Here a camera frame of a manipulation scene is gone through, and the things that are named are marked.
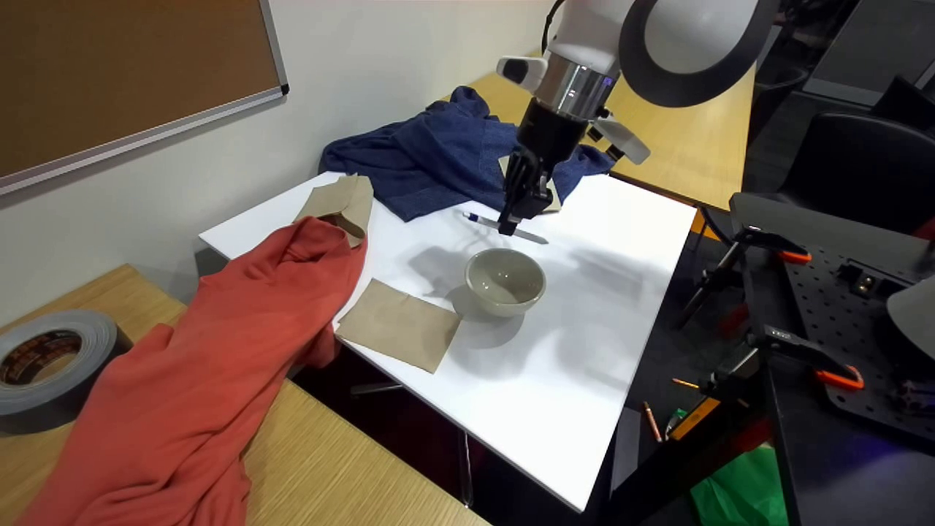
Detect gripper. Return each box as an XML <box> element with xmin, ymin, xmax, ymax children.
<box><xmin>498</xmin><ymin>99</ymin><xmax>589</xmax><ymax>237</ymax></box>

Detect grey marker with blue cap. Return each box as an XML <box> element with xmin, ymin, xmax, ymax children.
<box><xmin>462</xmin><ymin>210</ymin><xmax>549</xmax><ymax>245</ymax></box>

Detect grey ceramic bowl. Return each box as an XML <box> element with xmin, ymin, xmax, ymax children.
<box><xmin>465</xmin><ymin>248</ymin><xmax>547</xmax><ymax>319</ymax></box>

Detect blue cloth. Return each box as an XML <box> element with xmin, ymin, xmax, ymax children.
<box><xmin>318</xmin><ymin>85</ymin><xmax>616</xmax><ymax>223</ymax></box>

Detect folded brown paper bag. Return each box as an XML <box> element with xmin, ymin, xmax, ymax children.
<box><xmin>293</xmin><ymin>173</ymin><xmax>375</xmax><ymax>250</ymax></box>

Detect flat brown paper bag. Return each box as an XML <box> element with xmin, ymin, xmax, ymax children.
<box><xmin>334</xmin><ymin>278</ymin><xmax>463</xmax><ymax>375</ymax></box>

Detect black chair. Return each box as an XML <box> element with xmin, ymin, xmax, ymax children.
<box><xmin>871</xmin><ymin>73</ymin><xmax>935</xmax><ymax>136</ymax></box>
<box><xmin>774</xmin><ymin>110</ymin><xmax>935</xmax><ymax>236</ymax></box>

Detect orange cloth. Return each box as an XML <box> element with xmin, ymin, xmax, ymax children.
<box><xmin>13</xmin><ymin>216</ymin><xmax>369</xmax><ymax>526</ymax></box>

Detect green plastic bag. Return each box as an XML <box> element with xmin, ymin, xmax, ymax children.
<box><xmin>690</xmin><ymin>443</ymin><xmax>790</xmax><ymax>526</ymax></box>

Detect grey cabinet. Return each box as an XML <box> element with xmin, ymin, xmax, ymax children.
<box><xmin>802</xmin><ymin>0</ymin><xmax>935</xmax><ymax>107</ymax></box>

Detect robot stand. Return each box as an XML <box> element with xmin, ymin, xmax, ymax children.
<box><xmin>729</xmin><ymin>192</ymin><xmax>935</xmax><ymax>526</ymax></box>

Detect cork board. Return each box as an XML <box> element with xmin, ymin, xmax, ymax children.
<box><xmin>0</xmin><ymin>0</ymin><xmax>291</xmax><ymax>197</ymax></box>

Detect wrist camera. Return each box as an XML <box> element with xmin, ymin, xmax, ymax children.
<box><xmin>587</xmin><ymin>115</ymin><xmax>652</xmax><ymax>166</ymax></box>

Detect black clamp with orange handle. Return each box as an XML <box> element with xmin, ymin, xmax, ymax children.
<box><xmin>675</xmin><ymin>224</ymin><xmax>814</xmax><ymax>330</ymax></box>
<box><xmin>700</xmin><ymin>323</ymin><xmax>866</xmax><ymax>411</ymax></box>

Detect grey duct tape roll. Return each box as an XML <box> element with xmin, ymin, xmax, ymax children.
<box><xmin>0</xmin><ymin>308</ymin><xmax>119</xmax><ymax>418</ymax></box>

